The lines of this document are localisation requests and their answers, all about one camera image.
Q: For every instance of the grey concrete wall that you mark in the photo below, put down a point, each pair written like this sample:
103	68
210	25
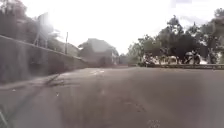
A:
26	58

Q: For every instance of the pole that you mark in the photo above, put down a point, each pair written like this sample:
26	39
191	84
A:
66	43

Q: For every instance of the group of dark trees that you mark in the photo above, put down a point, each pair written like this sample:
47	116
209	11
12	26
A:
180	43

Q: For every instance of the trees behind concrete wall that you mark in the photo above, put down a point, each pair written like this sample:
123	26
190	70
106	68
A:
16	23

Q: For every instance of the grey asphalt road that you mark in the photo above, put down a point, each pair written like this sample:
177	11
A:
126	96

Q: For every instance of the building with pitched roof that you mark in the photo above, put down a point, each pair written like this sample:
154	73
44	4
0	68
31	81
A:
98	51

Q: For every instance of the low kerb wall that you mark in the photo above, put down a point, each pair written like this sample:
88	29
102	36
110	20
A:
186	66

